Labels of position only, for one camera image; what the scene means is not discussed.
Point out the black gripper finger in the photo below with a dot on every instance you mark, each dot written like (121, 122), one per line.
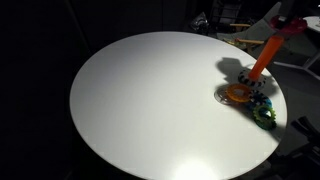
(285, 9)

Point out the orange peg ring holder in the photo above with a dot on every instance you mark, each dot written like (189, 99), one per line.
(254, 78)

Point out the white round pedestal table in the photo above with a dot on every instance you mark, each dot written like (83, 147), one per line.
(146, 105)

